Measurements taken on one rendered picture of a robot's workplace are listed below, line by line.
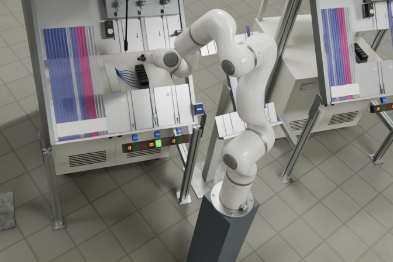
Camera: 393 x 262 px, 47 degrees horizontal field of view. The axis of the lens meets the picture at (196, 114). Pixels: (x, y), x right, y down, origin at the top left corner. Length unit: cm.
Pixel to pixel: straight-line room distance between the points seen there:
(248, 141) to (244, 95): 20
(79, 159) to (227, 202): 111
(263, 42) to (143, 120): 88
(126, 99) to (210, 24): 78
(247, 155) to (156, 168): 137
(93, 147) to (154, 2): 96
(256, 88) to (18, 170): 183
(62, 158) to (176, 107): 83
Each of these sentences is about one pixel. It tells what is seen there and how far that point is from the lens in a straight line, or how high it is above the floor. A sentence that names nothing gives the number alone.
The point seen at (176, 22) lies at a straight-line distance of 224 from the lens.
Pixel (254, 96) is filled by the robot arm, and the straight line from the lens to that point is 153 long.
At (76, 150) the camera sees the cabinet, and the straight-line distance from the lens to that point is 266.
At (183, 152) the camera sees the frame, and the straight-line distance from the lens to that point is 260.
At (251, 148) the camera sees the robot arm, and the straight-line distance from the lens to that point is 164.
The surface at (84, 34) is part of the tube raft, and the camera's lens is 214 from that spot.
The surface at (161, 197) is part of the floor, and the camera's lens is 279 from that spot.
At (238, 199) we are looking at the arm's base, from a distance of 190.
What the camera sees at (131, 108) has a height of 79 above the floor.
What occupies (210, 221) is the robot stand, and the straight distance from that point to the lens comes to 206.
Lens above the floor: 233
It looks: 45 degrees down
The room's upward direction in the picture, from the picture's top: 11 degrees clockwise
